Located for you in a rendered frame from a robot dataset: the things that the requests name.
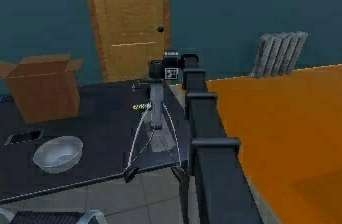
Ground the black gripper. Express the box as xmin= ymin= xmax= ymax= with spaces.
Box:
xmin=123 ymin=59 xmax=187 ymax=184

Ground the small yellow green object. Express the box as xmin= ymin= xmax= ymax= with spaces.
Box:
xmin=131 ymin=103 xmax=152 ymax=111

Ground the black table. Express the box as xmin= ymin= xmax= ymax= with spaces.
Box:
xmin=0 ymin=79 xmax=191 ymax=210

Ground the white bowl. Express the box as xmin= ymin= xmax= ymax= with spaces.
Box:
xmin=32 ymin=135 xmax=84 ymax=174

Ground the wooden room door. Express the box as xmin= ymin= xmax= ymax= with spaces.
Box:
xmin=86 ymin=0 xmax=171 ymax=84

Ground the brown cardboard box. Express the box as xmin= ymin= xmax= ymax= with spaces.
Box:
xmin=0 ymin=53 xmax=84 ymax=125

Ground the grey chair with black seat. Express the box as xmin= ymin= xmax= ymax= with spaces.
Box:
xmin=0 ymin=207 xmax=108 ymax=224

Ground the grey radiator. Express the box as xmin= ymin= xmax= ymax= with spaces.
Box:
xmin=249 ymin=31 xmax=309 ymax=80

